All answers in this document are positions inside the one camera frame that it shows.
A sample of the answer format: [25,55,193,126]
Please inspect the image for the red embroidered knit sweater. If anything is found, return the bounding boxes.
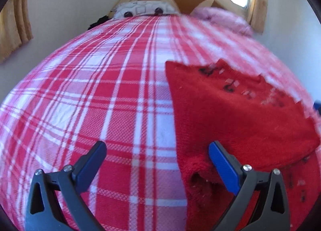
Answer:
[165,60,320,230]

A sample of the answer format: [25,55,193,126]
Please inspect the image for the right yellow window curtain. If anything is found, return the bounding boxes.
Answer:
[247,0,268,34]

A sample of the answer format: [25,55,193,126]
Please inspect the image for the yellow window curtain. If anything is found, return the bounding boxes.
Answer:
[247,0,268,34]
[1,0,33,62]

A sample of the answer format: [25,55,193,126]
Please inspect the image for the red white plaid bedspread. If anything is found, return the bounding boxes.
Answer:
[1,15,320,230]

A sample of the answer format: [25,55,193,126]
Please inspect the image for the pink pillow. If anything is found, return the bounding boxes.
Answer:
[190,7,254,37]

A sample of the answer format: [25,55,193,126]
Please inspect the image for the left yellow window curtain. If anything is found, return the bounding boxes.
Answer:
[1,0,33,62]

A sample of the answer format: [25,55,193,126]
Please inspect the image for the black cloth beside bed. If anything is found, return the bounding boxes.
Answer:
[88,15,109,30]

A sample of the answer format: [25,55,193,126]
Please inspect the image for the white patterned pillow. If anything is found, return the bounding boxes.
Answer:
[113,0,180,19]

